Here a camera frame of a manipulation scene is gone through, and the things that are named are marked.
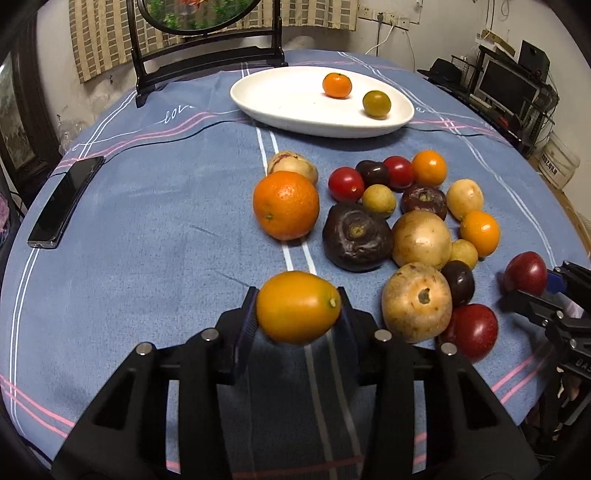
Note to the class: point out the small yellow fruit back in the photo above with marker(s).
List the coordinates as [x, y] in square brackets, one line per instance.
[380, 200]

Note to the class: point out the large red tomato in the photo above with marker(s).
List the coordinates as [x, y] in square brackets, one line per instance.
[526, 272]
[473, 329]

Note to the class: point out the black speaker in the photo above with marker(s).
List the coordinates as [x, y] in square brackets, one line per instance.
[534, 60]

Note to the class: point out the large yellow orange tomato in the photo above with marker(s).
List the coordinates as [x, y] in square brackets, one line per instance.
[377, 104]

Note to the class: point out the orange tomato back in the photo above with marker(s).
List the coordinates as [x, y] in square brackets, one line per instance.
[430, 168]

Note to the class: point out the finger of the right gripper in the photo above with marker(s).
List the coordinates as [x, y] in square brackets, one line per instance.
[555, 283]
[536, 309]

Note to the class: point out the large orange tangerine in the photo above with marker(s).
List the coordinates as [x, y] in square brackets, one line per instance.
[286, 205]

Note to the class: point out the dark purple tomato back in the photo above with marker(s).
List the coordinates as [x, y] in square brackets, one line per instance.
[373, 173]

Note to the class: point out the wall power strip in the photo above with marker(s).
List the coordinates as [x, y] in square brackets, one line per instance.
[389, 18]

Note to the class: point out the beige checked curtain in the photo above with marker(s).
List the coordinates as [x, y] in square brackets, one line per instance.
[101, 39]

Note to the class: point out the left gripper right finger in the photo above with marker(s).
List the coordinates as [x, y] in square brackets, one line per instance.
[434, 416]

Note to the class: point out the large golden round melon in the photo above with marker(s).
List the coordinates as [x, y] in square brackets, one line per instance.
[421, 236]

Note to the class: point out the cardboard box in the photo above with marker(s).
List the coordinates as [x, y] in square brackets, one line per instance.
[578, 221]

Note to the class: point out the black smartphone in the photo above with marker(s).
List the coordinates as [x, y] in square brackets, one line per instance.
[55, 215]

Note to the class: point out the blue striped tablecloth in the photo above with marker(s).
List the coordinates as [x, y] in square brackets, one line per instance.
[164, 240]

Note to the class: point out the small red cherry tomato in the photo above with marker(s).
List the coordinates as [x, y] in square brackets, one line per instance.
[346, 185]

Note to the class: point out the small yellow fruit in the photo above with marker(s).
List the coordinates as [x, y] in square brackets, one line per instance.
[380, 200]
[464, 251]

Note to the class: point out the small yellow fruit front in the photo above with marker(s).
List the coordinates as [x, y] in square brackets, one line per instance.
[464, 251]

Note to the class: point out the large dark purple fruit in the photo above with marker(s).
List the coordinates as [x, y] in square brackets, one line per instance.
[355, 239]

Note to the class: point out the dark purple tomato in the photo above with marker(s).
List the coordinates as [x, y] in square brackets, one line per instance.
[461, 282]
[373, 173]

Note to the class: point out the dark maroon ribbed fruit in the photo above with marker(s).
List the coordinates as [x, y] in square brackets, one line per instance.
[425, 198]

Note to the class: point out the computer monitor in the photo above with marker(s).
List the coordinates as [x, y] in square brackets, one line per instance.
[505, 88]

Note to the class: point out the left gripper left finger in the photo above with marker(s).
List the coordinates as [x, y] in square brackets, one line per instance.
[122, 432]

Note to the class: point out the striped pale melon back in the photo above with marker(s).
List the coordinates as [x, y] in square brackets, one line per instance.
[293, 162]

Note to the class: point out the dark framed painting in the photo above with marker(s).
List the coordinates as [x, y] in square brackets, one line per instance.
[29, 145]

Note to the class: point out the oval orange tomato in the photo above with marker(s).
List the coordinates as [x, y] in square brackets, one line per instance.
[297, 307]

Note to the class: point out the dark purple tomato front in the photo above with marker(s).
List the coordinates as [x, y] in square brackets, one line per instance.
[461, 282]

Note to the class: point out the white plastic bucket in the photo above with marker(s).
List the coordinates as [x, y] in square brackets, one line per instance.
[557, 163]

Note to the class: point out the tan melon with stem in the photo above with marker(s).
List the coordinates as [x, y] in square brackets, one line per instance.
[417, 303]

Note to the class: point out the pale yellow melon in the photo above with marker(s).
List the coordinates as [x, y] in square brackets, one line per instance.
[463, 197]

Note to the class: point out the black metal desk rack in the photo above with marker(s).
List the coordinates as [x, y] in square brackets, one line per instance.
[522, 132]

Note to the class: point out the red tomato back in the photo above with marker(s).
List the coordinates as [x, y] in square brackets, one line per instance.
[401, 172]

